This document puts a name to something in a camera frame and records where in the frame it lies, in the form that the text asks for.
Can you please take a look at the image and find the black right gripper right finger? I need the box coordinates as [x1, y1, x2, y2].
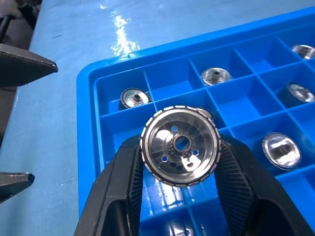
[213, 137, 315, 236]

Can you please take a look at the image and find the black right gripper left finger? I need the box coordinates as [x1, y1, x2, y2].
[73, 134, 146, 236]

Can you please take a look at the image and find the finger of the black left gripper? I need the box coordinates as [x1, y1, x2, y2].
[0, 171, 35, 204]
[0, 43, 59, 88]

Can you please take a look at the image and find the blue compartment tray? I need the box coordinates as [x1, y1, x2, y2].
[76, 6, 315, 236]

